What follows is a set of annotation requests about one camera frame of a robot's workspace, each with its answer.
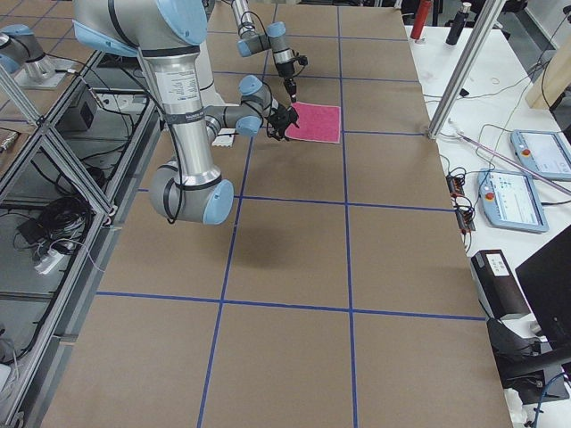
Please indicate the aluminium frame post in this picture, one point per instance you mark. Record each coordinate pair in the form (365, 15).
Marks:
(476, 40)

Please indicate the black bottle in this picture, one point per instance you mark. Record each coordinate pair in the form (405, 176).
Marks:
(458, 24)

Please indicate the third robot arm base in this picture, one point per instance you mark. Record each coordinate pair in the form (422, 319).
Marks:
(26, 59)

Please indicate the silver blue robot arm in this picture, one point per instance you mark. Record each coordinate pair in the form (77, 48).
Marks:
(168, 36)
(271, 38)

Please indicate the far blue teach pendant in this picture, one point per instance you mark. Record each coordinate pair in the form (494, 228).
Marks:
(544, 152)

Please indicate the near blue teach pendant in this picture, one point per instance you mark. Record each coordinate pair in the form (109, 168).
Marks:
(510, 201)

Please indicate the black monitor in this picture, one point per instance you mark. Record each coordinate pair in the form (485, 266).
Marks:
(545, 280)

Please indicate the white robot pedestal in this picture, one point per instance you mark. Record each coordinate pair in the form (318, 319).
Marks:
(214, 89)

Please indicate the blue teach pendant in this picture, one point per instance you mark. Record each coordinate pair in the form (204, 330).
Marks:
(510, 201)
(544, 152)

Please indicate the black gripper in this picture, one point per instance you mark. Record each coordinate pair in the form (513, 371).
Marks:
(286, 74)
(279, 119)

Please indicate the red bottle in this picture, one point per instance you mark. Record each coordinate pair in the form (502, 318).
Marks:
(424, 7)

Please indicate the pink towel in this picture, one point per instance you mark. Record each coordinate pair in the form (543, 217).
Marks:
(316, 123)

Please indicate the white power strip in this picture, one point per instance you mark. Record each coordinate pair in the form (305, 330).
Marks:
(49, 262)

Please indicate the black box with label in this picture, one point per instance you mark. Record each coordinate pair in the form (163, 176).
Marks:
(497, 287)

